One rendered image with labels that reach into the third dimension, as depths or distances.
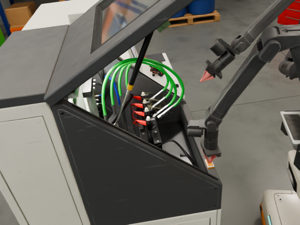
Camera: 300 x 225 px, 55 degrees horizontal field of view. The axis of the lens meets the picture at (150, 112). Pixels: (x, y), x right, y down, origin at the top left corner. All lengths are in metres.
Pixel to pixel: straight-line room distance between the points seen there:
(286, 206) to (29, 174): 1.60
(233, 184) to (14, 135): 1.93
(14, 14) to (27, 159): 6.00
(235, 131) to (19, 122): 2.44
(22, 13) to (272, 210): 6.06
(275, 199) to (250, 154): 0.79
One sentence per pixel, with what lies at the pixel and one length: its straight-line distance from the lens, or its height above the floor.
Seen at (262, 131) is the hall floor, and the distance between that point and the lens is 3.16.
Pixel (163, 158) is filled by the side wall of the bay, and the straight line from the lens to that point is 1.11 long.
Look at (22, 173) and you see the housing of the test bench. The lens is 1.16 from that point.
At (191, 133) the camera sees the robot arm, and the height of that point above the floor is 1.15.
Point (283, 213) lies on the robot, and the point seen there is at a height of 0.28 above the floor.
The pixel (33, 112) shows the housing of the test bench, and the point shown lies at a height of 1.44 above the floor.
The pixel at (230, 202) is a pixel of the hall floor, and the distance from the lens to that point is 2.46.
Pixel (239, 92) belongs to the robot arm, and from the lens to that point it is 1.08.
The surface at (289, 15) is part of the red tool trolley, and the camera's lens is 5.60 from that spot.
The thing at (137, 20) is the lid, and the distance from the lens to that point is 0.86.
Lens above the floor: 1.91
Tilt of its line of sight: 34 degrees down
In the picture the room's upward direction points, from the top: 7 degrees counter-clockwise
